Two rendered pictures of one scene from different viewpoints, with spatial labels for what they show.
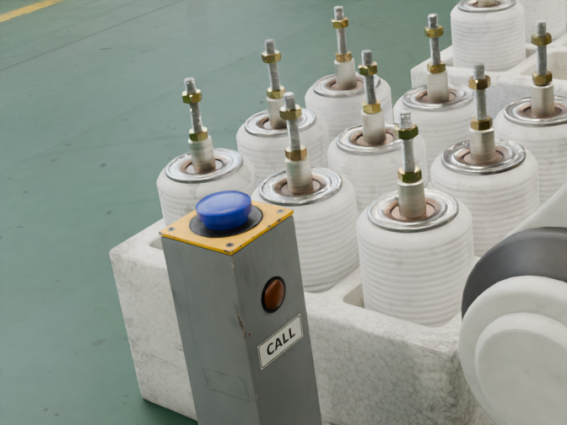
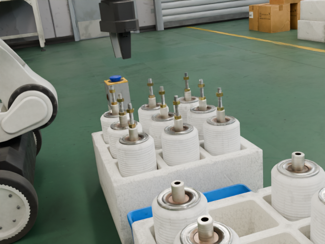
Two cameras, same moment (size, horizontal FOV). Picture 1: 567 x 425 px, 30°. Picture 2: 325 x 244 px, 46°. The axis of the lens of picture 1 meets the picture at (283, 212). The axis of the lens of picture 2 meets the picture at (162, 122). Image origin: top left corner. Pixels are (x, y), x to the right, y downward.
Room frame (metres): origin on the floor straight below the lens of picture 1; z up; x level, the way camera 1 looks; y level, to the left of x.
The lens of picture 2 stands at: (1.48, -0.97, 0.59)
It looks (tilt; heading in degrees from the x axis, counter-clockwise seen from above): 19 degrees down; 122
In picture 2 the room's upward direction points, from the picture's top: 6 degrees counter-clockwise
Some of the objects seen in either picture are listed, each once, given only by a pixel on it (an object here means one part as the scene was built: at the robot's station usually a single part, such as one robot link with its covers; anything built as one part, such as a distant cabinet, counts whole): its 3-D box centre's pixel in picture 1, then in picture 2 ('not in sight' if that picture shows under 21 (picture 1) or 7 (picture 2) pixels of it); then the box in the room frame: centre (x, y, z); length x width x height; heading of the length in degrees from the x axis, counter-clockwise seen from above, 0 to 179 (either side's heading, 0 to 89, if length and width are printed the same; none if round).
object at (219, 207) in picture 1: (224, 213); (115, 79); (0.68, 0.04, 0.32); 0.04 x 0.04 x 0.02
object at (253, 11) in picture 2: not in sight; (263, 16); (0.08, 3.92, 0.15); 0.30 x 0.24 x 0.30; 45
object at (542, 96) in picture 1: (542, 99); (133, 133); (0.96, -0.26, 0.26); 0.02 x 0.02 x 0.03
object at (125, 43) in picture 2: not in sight; (125, 44); (0.98, -0.27, 0.48); 0.03 x 0.02 x 0.06; 62
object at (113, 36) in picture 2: not in sight; (116, 43); (0.94, -0.25, 0.48); 0.03 x 0.02 x 0.06; 62
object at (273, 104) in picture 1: (278, 110); (202, 105); (1.03, -0.01, 0.26); 0.02 x 0.02 x 0.03
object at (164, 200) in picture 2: not in sight; (178, 198); (1.19, -0.48, 0.25); 0.08 x 0.08 x 0.01
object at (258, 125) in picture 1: (280, 122); (202, 109); (1.03, -0.01, 0.25); 0.08 x 0.08 x 0.01
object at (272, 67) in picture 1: (273, 76); (201, 92); (1.03, -0.01, 0.30); 0.01 x 0.01 x 0.08
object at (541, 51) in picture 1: (542, 59); (131, 118); (0.96, -0.26, 0.30); 0.01 x 0.01 x 0.08
